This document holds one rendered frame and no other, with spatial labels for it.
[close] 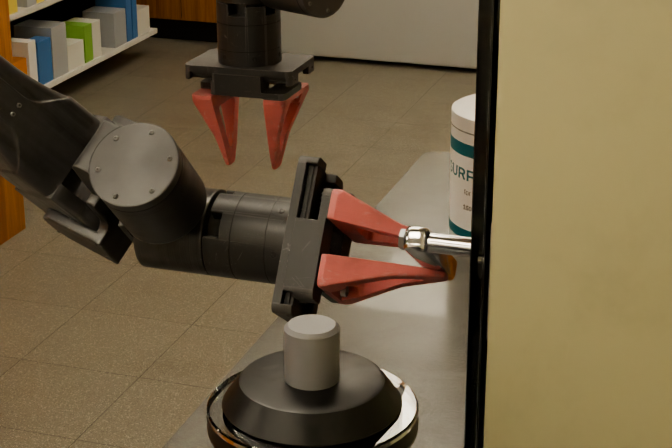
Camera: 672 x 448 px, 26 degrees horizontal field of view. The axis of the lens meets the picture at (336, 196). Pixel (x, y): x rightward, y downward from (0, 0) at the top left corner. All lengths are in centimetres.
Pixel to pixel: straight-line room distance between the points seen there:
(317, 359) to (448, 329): 65
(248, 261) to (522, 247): 21
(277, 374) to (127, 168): 20
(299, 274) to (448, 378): 40
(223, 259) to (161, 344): 262
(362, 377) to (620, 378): 15
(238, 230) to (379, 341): 44
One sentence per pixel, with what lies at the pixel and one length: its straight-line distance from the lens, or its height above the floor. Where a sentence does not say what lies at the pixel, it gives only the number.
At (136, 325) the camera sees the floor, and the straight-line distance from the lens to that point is 366.
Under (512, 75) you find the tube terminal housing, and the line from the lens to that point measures 77.
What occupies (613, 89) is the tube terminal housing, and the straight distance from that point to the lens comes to 76.
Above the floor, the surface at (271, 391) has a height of 118.
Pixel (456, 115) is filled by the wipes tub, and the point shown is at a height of 109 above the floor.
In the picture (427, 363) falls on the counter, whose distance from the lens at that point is 131.
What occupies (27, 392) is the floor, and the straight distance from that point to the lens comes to 338.
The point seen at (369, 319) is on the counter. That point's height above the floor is 94.
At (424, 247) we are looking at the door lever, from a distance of 86.
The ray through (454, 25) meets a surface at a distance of 592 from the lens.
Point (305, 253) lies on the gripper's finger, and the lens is 90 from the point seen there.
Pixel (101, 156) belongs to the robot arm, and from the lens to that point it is 89.
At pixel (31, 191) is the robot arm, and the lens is 97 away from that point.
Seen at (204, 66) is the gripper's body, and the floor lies 119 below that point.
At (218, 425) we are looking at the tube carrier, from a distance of 73.
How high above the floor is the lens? 152
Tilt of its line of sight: 20 degrees down
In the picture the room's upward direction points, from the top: straight up
